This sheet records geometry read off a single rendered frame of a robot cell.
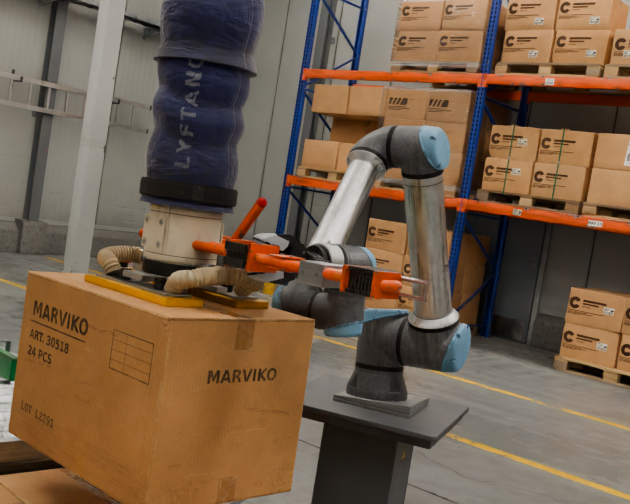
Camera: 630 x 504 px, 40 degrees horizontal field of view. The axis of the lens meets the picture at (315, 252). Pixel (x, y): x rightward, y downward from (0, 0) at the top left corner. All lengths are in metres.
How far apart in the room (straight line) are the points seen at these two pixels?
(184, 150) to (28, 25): 10.56
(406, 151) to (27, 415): 1.17
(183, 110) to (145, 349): 0.54
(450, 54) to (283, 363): 8.55
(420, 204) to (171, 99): 0.79
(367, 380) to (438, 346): 0.25
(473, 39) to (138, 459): 8.75
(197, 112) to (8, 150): 10.42
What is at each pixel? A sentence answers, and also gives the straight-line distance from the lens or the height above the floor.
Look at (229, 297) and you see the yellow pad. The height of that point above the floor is 1.09.
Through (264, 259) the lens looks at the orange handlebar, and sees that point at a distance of 1.78.
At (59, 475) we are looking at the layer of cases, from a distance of 2.37.
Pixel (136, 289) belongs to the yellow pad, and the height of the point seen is 1.08.
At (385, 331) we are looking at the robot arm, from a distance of 2.62.
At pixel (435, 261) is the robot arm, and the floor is 1.22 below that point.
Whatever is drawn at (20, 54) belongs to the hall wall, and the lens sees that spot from 12.38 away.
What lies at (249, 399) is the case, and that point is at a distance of 1.88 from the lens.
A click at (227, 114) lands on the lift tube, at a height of 1.50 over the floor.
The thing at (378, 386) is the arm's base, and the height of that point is 0.82.
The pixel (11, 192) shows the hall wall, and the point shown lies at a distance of 12.40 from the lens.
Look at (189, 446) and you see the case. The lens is 1.81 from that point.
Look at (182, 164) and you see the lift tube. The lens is 1.94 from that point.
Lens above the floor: 1.34
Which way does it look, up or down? 3 degrees down
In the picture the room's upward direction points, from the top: 9 degrees clockwise
